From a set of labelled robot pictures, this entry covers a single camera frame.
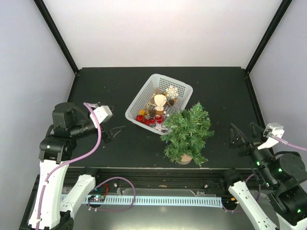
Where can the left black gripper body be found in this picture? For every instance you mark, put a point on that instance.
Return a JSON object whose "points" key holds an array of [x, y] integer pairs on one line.
{"points": [[77, 132]]}

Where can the white plastic basket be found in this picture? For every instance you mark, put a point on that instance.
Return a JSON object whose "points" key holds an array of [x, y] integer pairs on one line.
{"points": [[162, 82]]}

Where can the white wooden snowflake ornament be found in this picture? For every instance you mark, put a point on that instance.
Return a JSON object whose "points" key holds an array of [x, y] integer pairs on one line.
{"points": [[171, 92]]}

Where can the silver star ornament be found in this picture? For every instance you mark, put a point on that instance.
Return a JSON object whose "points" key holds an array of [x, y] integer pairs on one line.
{"points": [[160, 127]]}

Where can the wooden bauble ornament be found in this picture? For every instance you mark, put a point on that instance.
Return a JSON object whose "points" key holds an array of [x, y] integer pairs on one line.
{"points": [[160, 100]]}

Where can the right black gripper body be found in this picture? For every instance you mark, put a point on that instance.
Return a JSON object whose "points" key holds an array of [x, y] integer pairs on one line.
{"points": [[245, 150]]}

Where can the gold gift box ornament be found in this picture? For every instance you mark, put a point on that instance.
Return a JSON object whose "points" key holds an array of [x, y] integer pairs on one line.
{"points": [[143, 112]]}

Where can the small circuit board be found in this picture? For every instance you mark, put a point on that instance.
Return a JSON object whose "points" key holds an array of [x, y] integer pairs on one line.
{"points": [[96, 198]]}

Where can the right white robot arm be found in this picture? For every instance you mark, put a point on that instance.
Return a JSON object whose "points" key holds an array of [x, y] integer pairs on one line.
{"points": [[282, 173]]}

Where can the brown pine cone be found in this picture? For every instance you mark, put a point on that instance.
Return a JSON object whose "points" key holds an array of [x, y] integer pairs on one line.
{"points": [[151, 112], [171, 102]]}

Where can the red gift box ornament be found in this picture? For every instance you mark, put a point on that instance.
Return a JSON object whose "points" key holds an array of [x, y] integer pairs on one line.
{"points": [[140, 118]]}

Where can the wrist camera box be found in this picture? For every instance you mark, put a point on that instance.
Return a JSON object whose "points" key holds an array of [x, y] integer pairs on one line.
{"points": [[273, 132], [102, 115]]}

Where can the small green christmas tree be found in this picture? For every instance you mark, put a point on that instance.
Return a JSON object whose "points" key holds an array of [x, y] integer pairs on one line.
{"points": [[188, 131]]}

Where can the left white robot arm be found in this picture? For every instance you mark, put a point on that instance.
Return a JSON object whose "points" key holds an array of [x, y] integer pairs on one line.
{"points": [[69, 124]]}

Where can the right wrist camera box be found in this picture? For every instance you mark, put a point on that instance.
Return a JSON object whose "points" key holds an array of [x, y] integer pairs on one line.
{"points": [[273, 132]]}

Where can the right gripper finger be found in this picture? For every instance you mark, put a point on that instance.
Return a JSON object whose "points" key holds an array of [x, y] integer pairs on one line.
{"points": [[237, 137], [257, 131]]}

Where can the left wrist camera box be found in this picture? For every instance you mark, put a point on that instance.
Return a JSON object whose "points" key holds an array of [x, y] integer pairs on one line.
{"points": [[102, 115]]}

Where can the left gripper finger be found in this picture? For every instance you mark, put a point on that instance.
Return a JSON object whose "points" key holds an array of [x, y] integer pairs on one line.
{"points": [[108, 108], [112, 133]]}

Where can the light blue cable duct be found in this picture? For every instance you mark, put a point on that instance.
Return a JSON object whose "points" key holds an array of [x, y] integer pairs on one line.
{"points": [[183, 201]]}

